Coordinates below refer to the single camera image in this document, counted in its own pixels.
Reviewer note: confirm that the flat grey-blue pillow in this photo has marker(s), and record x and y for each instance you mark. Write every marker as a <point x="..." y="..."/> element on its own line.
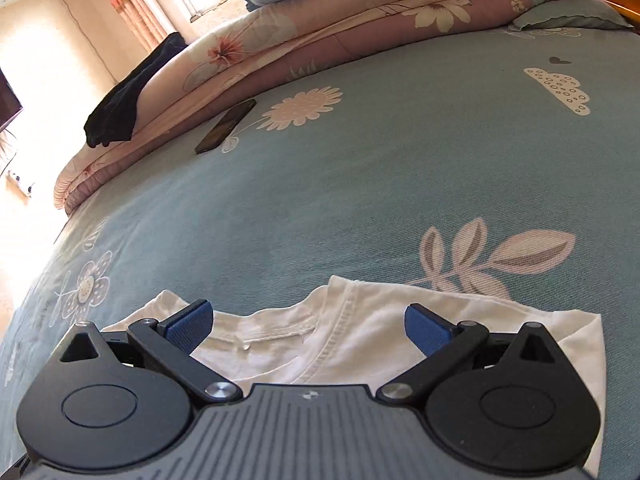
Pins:
<point x="565" y="15"/>

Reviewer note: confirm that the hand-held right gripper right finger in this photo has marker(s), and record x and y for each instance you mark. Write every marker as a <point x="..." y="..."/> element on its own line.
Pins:
<point x="425" y="327"/>

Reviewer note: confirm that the wall television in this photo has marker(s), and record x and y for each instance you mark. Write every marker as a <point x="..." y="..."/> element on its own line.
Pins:
<point x="7" y="102"/>

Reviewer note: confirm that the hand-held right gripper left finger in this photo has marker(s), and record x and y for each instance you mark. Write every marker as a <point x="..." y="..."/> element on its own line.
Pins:
<point x="192" y="327"/>

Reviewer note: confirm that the white printed long-sleeve shirt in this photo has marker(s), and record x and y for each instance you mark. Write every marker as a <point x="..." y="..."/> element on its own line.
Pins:
<point x="350" y="330"/>

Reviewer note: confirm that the pink floral folded quilt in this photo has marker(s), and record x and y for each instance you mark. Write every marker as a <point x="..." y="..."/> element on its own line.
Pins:
<point x="300" y="35"/>

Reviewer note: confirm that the orange patterned curtain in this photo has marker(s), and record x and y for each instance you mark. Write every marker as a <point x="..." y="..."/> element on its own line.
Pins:
<point x="135" y="0"/>

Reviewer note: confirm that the black cloth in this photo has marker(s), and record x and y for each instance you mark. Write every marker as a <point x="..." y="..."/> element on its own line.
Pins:
<point x="130" y="95"/>

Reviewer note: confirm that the wall socket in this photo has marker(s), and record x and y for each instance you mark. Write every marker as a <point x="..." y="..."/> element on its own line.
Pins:
<point x="21" y="184"/>

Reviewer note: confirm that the black smartphone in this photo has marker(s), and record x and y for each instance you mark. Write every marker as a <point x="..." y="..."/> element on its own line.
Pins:
<point x="227" y="125"/>

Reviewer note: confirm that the blue floral bed sheet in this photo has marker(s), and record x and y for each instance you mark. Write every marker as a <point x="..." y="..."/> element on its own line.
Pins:
<point x="375" y="170"/>

